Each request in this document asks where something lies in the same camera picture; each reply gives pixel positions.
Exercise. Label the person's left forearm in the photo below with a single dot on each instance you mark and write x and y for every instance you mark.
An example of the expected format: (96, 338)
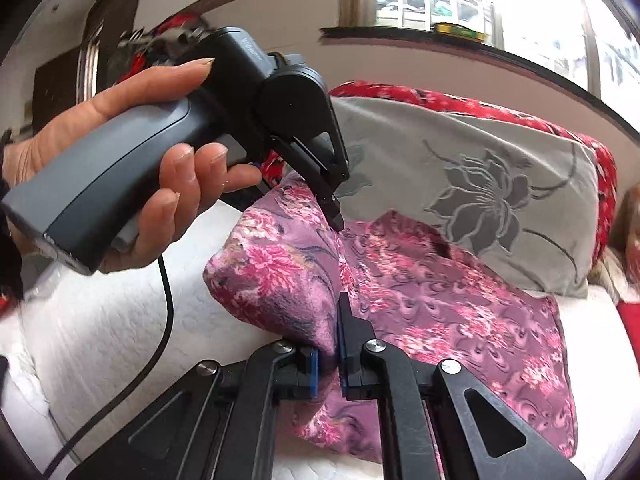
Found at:
(9, 270)

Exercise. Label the person's left hand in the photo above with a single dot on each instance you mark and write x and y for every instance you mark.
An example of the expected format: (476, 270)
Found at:
(125, 90)

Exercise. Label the dark window sill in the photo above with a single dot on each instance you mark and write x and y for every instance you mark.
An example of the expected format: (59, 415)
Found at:
(450, 45)

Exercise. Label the pile of mixed clothes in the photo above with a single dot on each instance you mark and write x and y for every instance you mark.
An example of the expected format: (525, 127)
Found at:
(170, 35)

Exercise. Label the grey floral pillow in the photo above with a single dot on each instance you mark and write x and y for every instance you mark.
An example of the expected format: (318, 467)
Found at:
(450, 150)

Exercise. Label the red cloth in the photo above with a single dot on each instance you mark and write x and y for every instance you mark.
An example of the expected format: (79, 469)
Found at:
(631, 315)

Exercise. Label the window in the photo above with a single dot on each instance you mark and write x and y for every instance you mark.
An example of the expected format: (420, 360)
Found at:
(550, 10)

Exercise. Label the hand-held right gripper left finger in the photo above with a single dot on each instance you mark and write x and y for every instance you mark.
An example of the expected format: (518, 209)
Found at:
(314, 375)

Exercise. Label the purple floral shirt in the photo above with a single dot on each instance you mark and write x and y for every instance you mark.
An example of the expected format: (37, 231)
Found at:
(450, 320)

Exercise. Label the plastic-wrapped gift basket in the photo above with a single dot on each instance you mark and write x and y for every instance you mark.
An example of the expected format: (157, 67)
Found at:
(625, 230)

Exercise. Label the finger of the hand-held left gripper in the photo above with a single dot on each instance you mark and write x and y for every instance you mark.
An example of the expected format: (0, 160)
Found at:
(332, 210)

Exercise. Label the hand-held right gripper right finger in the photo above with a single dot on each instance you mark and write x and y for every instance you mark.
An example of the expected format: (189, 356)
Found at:
(342, 350)

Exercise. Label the green flat tin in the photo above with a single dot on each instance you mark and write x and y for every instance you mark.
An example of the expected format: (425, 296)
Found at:
(460, 31)

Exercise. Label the dark wooden wardrobe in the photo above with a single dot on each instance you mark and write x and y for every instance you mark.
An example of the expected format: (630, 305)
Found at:
(115, 5)

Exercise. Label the white quilted bedspread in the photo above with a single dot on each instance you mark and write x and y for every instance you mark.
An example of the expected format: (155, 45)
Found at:
(125, 320)

